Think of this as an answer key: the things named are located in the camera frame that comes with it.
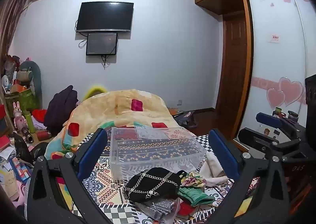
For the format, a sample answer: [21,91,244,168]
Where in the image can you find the red cylinder can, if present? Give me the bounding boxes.
[37,130,52,141]

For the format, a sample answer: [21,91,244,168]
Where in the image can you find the red garment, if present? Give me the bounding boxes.
[32,109,48,124]

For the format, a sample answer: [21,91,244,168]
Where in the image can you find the yellow plush item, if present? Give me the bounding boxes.
[82,85,108,101]

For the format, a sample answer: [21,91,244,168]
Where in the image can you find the green knit cloth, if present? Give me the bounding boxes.
[178,186,215,207]

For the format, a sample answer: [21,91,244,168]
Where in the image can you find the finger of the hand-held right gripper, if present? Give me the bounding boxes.
[237,127,300,158]
[256,112,307,142]

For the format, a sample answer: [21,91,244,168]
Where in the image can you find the large wall television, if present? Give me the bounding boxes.
[75,2,134,33]

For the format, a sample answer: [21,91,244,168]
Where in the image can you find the clear plastic storage box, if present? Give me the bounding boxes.
[110,126,207,181]

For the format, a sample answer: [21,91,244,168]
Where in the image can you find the brown curtain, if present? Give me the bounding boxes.
[0,0,34,69]

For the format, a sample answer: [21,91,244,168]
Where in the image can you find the pink heart stickers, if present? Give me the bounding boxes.
[266,77,307,109]

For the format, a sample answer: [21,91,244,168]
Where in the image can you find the white cloth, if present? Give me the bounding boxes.
[199,151,235,186]

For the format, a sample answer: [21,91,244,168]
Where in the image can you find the paper label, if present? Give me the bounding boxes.
[266,34,281,44]

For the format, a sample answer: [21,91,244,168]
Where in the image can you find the yellow fleece blanket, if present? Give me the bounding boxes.
[44,88,181,161]

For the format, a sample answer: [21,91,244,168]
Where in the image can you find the wooden door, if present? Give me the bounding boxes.
[215,14,250,138]

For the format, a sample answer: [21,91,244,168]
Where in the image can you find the green cardboard box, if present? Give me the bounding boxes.
[4,88,38,116]

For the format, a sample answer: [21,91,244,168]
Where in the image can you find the white sliding wardrobe door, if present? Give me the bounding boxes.
[234,0,316,146]

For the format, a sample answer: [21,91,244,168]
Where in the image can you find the floral fabric scrunchie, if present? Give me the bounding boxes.
[181,172,207,188]

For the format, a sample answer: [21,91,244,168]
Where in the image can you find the grey item in plastic bag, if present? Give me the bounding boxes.
[135,198,183,222]

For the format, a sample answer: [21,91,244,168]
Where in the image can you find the shoes on floor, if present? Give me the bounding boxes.
[170,109,198,129]

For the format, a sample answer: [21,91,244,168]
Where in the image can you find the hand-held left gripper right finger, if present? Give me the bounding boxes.
[209,128,297,224]

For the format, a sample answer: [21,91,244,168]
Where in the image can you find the pink bunny toy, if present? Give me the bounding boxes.
[12,101,27,131]

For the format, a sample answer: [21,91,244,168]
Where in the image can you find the dark purple garment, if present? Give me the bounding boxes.
[44,85,79,133]

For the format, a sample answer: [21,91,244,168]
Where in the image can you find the green bottle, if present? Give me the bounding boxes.
[26,113,35,134]

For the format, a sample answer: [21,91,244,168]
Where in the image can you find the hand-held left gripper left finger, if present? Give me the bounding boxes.
[26,128,117,224]

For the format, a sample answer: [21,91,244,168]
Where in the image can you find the grey plush toy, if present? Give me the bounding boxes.
[19,60,42,99]

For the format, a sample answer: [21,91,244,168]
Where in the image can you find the pile of papers and books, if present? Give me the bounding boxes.
[0,137,34,205]

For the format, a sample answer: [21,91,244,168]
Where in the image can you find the black bag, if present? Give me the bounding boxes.
[12,131,34,163]

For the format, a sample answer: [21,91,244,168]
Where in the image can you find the small wall monitor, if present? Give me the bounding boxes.
[86,32,118,56]

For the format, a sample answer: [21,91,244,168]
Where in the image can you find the patterned bed sheet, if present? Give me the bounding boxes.
[55,127,260,224]

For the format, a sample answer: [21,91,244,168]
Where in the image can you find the black knit hat with chains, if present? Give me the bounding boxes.
[122,167,188,203]

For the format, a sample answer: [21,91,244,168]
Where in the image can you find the red cloth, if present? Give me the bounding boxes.
[177,200,196,216]

